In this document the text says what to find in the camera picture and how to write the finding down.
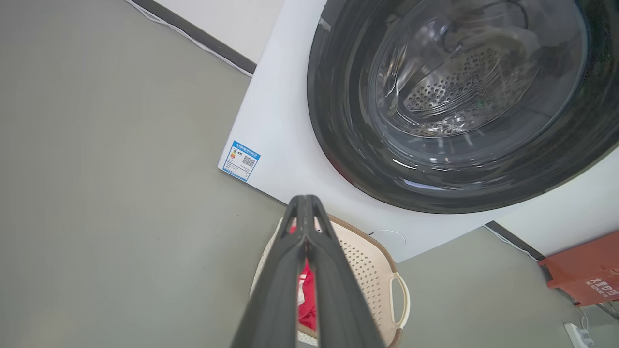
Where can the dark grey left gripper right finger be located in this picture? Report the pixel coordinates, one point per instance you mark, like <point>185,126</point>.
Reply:
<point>338,299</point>

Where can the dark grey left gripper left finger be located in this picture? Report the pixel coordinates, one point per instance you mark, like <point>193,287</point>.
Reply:
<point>275,295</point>

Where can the cream perforated laundry basket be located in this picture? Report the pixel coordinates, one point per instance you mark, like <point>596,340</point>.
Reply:
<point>367,275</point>

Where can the red garment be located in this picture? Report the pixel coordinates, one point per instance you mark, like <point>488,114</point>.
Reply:
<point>307,299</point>

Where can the round white filter cover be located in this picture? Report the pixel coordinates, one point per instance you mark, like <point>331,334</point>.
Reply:
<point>389,238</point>

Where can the blue energy label sticker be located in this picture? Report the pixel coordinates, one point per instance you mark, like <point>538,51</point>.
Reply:
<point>241,161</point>

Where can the white front-load washing machine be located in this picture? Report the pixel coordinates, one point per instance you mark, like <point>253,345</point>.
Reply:
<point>285,121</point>

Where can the dark round washer door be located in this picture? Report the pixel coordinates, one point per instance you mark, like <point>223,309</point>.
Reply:
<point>338,96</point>

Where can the white power strip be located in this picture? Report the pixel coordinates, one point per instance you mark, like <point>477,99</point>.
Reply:
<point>578,336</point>

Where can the red box with white print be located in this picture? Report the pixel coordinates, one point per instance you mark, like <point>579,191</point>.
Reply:
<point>585,268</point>

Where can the grey tape strip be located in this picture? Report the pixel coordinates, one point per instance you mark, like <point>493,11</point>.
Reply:
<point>325,24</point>

